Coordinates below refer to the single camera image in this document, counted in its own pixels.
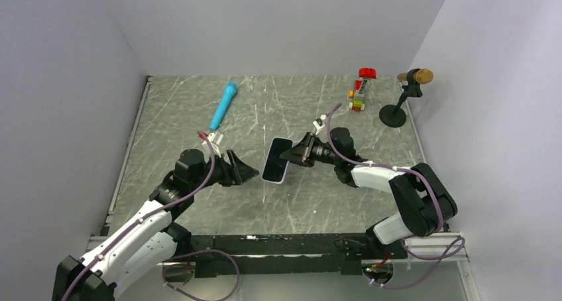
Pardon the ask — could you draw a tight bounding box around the phone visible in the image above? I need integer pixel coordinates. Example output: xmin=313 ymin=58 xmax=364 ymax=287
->
xmin=261 ymin=137 xmax=294 ymax=184

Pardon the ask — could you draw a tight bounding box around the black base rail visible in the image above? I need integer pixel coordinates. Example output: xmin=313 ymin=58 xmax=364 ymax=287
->
xmin=165 ymin=233 xmax=407 ymax=278

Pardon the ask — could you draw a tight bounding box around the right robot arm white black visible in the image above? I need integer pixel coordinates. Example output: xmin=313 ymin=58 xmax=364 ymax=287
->
xmin=280 ymin=127 xmax=458 ymax=259

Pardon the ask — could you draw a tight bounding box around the aluminium frame rail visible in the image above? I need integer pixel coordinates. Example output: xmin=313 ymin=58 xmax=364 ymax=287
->
xmin=402 ymin=232 xmax=468 ymax=261

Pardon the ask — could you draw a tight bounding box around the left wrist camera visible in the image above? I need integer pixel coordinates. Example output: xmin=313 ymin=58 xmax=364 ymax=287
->
xmin=198 ymin=131 xmax=224 ymax=149

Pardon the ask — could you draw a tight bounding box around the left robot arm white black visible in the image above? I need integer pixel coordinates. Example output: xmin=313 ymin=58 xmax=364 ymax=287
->
xmin=52 ymin=149 xmax=259 ymax=300

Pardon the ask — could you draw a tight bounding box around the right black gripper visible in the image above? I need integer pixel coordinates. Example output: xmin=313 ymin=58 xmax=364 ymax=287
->
xmin=280 ymin=133 xmax=340 ymax=168

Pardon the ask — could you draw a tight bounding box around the colourful toy brick stack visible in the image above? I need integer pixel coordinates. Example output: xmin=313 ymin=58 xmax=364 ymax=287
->
xmin=349 ymin=68 xmax=377 ymax=112

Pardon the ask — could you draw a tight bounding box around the blue toy microphone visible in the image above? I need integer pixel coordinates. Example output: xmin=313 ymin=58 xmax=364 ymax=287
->
xmin=209 ymin=82 xmax=237 ymax=131

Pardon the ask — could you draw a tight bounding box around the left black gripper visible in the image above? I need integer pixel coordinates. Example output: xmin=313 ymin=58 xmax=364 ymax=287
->
xmin=190 ymin=149 xmax=258 ymax=192

